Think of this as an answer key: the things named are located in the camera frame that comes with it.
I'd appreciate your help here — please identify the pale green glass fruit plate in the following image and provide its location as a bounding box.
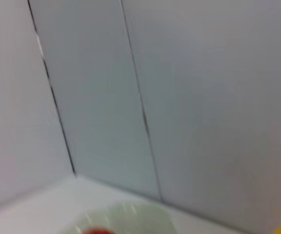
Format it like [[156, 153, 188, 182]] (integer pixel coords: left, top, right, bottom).
[[74, 202, 180, 234]]

